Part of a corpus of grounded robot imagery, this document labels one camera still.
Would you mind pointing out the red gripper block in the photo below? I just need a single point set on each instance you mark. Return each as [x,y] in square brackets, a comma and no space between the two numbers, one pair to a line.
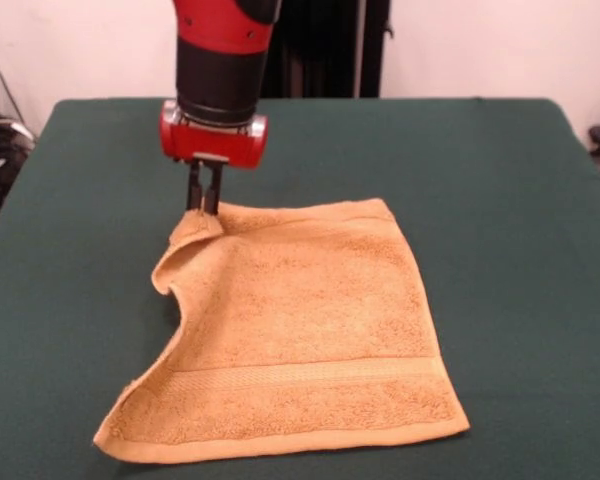
[210,142]

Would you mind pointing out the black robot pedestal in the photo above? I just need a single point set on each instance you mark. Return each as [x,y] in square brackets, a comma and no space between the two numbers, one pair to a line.
[320,50]

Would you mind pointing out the dark green table cloth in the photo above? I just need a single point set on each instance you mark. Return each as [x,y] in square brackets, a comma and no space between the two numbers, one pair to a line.
[505,250]

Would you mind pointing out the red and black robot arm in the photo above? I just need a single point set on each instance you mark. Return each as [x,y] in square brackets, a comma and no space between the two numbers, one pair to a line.
[220,30]

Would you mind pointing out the orange terry towel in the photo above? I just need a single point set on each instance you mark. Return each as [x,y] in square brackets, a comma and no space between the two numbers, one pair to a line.
[305,325]

